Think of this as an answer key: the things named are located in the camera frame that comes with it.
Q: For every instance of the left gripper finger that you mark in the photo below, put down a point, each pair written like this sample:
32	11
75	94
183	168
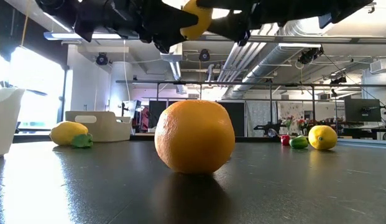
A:
168	17
168	40

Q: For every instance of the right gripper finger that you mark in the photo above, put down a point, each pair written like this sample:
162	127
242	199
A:
227	3
236	26

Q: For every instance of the yellow lemon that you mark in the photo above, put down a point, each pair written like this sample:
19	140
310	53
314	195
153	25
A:
66	131
195	23
322	137

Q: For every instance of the small red pepper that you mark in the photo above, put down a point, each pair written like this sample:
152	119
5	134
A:
285	140

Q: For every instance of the small green pepper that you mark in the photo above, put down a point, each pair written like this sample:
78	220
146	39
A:
299	142
83	141

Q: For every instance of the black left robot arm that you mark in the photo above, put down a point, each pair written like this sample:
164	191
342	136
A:
56	11

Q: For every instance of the black background robot arm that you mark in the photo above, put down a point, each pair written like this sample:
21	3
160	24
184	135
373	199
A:
267	127

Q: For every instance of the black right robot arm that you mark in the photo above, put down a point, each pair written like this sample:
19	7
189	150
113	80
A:
351	9

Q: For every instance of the white ceiling box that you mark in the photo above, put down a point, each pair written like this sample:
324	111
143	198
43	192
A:
175	56

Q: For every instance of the long ceiling light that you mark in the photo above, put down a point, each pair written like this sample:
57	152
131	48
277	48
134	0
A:
108	36

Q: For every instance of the grey overhead metal beam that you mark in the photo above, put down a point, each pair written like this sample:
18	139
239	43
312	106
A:
304	39

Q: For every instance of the white ceiling pipes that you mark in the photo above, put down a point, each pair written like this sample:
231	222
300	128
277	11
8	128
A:
242	59

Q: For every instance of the black metal rack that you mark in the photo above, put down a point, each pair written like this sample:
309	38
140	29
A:
242	83

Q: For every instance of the black ceiling spotlight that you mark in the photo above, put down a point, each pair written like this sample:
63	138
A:
338	80

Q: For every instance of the black partition panel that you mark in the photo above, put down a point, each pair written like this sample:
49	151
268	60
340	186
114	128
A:
233	119

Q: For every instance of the white curtain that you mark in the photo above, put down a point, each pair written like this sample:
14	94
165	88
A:
261	118

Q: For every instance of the large orange citrus fruit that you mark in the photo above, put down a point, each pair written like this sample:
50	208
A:
194	137

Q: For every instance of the small white plastic basket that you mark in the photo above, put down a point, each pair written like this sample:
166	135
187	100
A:
102	127

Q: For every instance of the flower vase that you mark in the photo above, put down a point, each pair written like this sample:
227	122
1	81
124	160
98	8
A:
288	122
302	124

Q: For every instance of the dark background monitor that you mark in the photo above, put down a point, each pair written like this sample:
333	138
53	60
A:
362	110

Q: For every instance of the large white plastic basket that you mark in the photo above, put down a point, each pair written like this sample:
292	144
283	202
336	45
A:
6	124

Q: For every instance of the black table mat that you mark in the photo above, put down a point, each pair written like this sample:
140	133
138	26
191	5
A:
87	193

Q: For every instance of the round black ceiling camera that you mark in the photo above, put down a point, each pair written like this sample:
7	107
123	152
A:
102	59
204	55

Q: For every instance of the black hanging camera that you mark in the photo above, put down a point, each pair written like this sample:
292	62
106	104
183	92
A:
310	55

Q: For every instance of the silver ventilation duct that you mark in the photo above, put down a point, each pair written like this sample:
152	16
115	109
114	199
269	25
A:
267	65

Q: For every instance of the white wall air unit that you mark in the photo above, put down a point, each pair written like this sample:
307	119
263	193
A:
380	65

